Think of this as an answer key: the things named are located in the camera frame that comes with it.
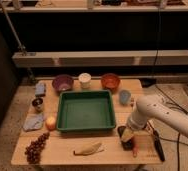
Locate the metal diagonal pole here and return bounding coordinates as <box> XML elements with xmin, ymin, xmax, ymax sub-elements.
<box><xmin>0</xmin><ymin>0</ymin><xmax>37</xmax><ymax>84</ymax></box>

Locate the orange bowl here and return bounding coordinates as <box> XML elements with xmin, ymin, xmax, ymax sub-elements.
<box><xmin>101</xmin><ymin>73</ymin><xmax>120</xmax><ymax>92</ymax></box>

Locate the upper wooden shelf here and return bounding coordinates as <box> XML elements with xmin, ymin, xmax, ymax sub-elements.
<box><xmin>0</xmin><ymin>0</ymin><xmax>188</xmax><ymax>12</ymax></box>

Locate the blue sponge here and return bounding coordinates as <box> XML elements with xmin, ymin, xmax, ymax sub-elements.
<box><xmin>35</xmin><ymin>83</ymin><xmax>46</xmax><ymax>97</ymax></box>

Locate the purple bowl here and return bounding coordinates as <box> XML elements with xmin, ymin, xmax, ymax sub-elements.
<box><xmin>52</xmin><ymin>74</ymin><xmax>74</xmax><ymax>93</ymax></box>

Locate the yellow banana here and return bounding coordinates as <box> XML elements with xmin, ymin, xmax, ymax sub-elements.
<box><xmin>73</xmin><ymin>142</ymin><xmax>104</xmax><ymax>156</ymax></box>

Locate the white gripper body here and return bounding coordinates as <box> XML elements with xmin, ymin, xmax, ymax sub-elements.
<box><xmin>127</xmin><ymin>114</ymin><xmax>148</xmax><ymax>131</ymax></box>

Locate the green plastic tray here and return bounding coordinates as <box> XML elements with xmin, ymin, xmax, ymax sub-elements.
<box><xmin>56</xmin><ymin>90</ymin><xmax>116</xmax><ymax>132</ymax></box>

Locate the blue mug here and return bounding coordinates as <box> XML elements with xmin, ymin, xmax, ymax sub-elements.
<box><xmin>119</xmin><ymin>90</ymin><xmax>131</xmax><ymax>105</ymax></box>

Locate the small metal cup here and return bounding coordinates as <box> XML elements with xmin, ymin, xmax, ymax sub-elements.
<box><xmin>32</xmin><ymin>98</ymin><xmax>43</xmax><ymax>112</ymax></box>

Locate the black handled tool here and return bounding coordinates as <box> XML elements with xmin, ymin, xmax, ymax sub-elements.
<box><xmin>149</xmin><ymin>122</ymin><xmax>165</xmax><ymax>162</ymax></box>

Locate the grey blue cloth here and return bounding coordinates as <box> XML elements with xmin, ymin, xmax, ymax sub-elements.
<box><xmin>23</xmin><ymin>113</ymin><xmax>44</xmax><ymax>132</ymax></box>

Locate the wooden shelf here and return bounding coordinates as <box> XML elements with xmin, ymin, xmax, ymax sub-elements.
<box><xmin>0</xmin><ymin>0</ymin><xmax>188</xmax><ymax>12</ymax></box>
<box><xmin>12</xmin><ymin>50</ymin><xmax>188</xmax><ymax>68</ymax></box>

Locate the white cup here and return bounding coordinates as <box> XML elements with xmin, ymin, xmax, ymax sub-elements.
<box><xmin>78</xmin><ymin>73</ymin><xmax>91</xmax><ymax>89</ymax></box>

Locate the bunch of red grapes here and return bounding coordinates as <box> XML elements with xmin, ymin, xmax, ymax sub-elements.
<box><xmin>25</xmin><ymin>132</ymin><xmax>50</xmax><ymax>164</ymax></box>

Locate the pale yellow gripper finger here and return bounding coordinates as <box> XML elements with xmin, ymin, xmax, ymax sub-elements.
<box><xmin>121</xmin><ymin>128</ymin><xmax>134</xmax><ymax>142</ymax></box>

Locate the lower wooden shelf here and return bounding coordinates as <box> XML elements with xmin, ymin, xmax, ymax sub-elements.
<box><xmin>12</xmin><ymin>50</ymin><xmax>188</xmax><ymax>68</ymax></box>

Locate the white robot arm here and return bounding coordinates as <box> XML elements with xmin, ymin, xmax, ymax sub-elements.
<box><xmin>121</xmin><ymin>95</ymin><xmax>188</xmax><ymax>142</ymax></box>

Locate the black eraser block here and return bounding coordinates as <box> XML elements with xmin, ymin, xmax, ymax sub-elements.
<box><xmin>117</xmin><ymin>126</ymin><xmax>133</xmax><ymax>151</ymax></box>

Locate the red yellow apple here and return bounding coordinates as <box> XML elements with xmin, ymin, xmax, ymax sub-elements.
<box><xmin>45</xmin><ymin>116</ymin><xmax>56</xmax><ymax>131</ymax></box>

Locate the black cable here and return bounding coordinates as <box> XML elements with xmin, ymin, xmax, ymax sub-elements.
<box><xmin>152</xmin><ymin>6</ymin><xmax>163</xmax><ymax>76</ymax></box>

